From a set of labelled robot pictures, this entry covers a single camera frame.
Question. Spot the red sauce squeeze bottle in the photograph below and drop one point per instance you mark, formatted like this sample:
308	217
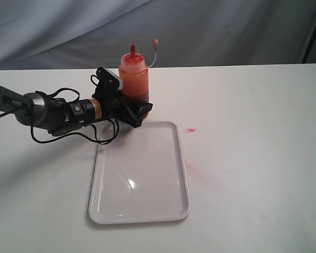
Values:
134	72

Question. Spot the grey backdrop cloth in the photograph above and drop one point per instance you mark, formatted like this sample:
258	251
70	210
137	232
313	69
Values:
89	34

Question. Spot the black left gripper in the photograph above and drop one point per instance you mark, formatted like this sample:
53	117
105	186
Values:
117	106

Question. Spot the white rectangular plastic tray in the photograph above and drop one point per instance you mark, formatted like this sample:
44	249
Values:
140	177

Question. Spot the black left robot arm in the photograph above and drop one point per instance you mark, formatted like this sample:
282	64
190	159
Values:
59	117

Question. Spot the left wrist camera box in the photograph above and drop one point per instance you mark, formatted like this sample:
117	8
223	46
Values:
108	81

